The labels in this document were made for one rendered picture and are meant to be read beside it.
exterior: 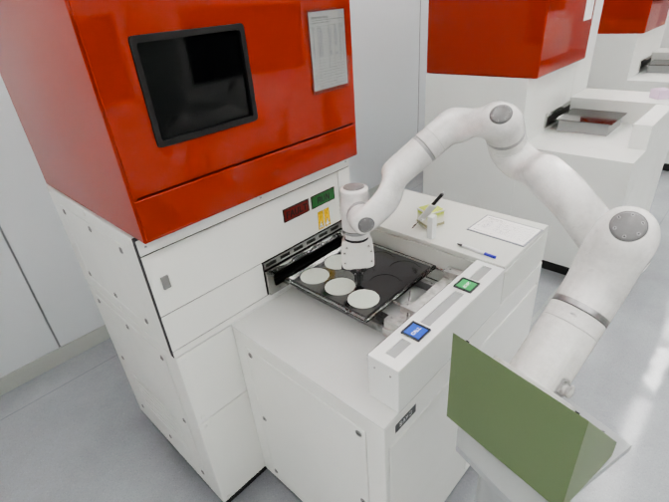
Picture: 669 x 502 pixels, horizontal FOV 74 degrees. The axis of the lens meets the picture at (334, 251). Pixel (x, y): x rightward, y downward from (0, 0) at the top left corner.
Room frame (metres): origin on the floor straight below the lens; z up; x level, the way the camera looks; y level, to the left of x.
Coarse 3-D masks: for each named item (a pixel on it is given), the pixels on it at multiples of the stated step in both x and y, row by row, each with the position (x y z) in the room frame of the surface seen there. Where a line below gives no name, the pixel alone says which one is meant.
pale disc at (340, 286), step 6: (330, 282) 1.23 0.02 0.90; (336, 282) 1.22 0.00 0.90; (342, 282) 1.22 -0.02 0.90; (348, 282) 1.21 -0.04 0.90; (330, 288) 1.19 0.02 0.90; (336, 288) 1.19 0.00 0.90; (342, 288) 1.18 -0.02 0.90; (348, 288) 1.18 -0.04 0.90; (336, 294) 1.15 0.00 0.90; (342, 294) 1.15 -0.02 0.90
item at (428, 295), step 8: (440, 280) 1.21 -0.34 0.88; (448, 280) 1.21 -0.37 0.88; (432, 288) 1.17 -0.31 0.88; (440, 288) 1.17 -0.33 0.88; (424, 296) 1.13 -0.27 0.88; (432, 296) 1.13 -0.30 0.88; (416, 304) 1.09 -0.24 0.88; (424, 304) 1.09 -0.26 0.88; (384, 328) 0.99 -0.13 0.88; (384, 336) 0.99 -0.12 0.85
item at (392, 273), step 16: (384, 256) 1.36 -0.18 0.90; (400, 256) 1.35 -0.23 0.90; (336, 272) 1.28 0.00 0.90; (368, 272) 1.27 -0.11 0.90; (384, 272) 1.26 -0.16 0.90; (400, 272) 1.25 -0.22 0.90; (416, 272) 1.24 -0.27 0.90; (320, 288) 1.20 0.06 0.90; (368, 288) 1.17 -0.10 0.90; (384, 288) 1.17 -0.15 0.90; (400, 288) 1.16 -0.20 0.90
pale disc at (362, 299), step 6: (354, 294) 1.15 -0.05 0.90; (360, 294) 1.14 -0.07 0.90; (366, 294) 1.14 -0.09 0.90; (372, 294) 1.14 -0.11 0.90; (348, 300) 1.12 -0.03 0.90; (354, 300) 1.12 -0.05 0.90; (360, 300) 1.11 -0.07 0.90; (366, 300) 1.11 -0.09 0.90; (372, 300) 1.11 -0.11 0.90; (378, 300) 1.10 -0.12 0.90; (354, 306) 1.08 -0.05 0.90; (360, 306) 1.08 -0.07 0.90; (366, 306) 1.08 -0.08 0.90; (372, 306) 1.08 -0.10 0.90
